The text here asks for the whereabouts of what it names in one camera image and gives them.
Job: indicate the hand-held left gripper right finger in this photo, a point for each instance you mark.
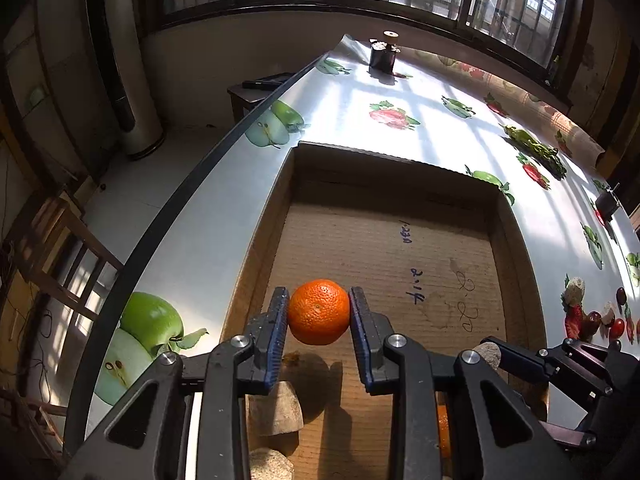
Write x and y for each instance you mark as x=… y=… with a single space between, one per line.
x=361 y=345

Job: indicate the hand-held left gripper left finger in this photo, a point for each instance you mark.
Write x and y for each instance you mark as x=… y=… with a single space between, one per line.
x=274 y=345

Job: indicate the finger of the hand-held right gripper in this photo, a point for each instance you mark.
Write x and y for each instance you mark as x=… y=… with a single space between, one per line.
x=520 y=360
x=567 y=434

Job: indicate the round beige stone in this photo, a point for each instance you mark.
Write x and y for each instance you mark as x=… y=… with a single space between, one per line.
x=490 y=353

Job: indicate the orange mandarin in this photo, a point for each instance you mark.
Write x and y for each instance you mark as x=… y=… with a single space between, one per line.
x=443 y=435
x=318 y=312

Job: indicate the shallow cardboard box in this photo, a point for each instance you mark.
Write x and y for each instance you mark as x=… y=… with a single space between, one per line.
x=400 y=260

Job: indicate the beige stone piece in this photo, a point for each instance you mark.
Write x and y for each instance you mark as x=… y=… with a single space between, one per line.
x=275 y=410
x=270 y=466

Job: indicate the fruit print tablecloth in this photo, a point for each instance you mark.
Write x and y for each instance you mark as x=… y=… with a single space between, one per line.
x=200 y=240

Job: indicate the small black box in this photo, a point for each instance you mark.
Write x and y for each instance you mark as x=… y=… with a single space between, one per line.
x=607 y=202

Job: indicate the green bean pods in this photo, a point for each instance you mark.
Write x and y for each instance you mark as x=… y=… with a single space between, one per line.
x=537 y=149

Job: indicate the wooden chair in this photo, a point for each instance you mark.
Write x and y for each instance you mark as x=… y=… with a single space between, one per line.
x=60 y=265

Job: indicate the dark wooden stool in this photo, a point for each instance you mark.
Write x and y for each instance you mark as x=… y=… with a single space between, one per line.
x=252 y=97

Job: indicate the black cylindrical container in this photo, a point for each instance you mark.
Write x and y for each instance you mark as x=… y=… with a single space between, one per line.
x=382 y=57

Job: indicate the white standing air conditioner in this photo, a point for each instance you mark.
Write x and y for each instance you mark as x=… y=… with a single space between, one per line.
x=131 y=65

